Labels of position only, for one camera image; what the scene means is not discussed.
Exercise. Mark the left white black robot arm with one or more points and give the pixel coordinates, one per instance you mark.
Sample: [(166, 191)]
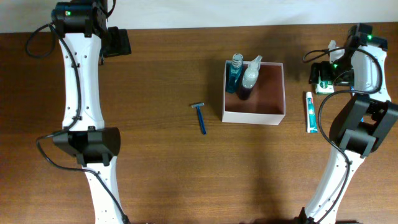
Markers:
[(85, 39)]

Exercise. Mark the white green toothpaste tube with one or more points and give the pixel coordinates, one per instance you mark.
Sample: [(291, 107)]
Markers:
[(311, 118)]

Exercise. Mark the teal mouthwash bottle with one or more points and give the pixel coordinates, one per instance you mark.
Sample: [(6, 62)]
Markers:
[(235, 70)]

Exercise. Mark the blue disposable razor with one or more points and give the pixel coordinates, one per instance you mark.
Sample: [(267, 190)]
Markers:
[(198, 106)]

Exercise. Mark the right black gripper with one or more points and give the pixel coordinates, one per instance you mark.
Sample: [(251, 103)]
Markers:
[(319, 72)]

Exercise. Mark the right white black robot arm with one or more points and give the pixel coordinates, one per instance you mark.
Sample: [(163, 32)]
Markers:
[(361, 126)]

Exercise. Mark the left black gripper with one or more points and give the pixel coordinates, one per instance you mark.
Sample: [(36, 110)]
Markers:
[(117, 42)]

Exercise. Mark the blue white toothbrush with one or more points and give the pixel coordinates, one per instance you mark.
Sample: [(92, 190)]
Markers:
[(352, 95)]

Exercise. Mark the purple foam pump bottle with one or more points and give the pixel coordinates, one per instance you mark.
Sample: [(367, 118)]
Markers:
[(250, 78)]

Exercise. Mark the white pink-lined open box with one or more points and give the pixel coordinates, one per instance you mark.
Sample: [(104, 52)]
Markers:
[(266, 103)]

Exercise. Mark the green soap box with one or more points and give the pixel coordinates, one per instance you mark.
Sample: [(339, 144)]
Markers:
[(324, 88)]

